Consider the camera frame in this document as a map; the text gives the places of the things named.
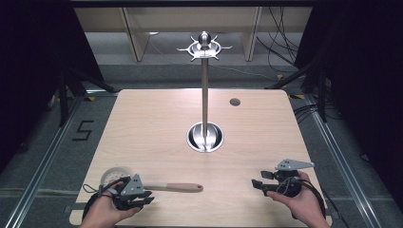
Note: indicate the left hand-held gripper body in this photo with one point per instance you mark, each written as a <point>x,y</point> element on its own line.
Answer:
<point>131,186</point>

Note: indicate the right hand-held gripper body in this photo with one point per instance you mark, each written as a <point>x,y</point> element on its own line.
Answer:
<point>290,164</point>

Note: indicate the person's left hand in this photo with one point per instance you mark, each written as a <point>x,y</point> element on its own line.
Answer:
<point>101,209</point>

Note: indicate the person's right hand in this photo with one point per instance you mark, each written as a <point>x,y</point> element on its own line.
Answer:
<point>304,202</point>

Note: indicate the black tripod stand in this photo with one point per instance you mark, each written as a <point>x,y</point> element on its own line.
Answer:
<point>321,95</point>
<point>65,95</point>

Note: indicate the grey round table grommet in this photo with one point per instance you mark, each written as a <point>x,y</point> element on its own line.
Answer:
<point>234,102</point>

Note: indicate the silver metal utensil rack stand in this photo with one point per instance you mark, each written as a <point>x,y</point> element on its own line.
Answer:
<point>205,95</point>

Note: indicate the black curtain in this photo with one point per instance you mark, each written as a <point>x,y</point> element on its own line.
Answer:
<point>364,79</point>
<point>31,63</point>

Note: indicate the light wooden shelf unit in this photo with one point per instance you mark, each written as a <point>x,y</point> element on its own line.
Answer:
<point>134,41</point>

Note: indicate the metal floor rail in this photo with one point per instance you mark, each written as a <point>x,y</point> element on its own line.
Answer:
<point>47,158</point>
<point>342,158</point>

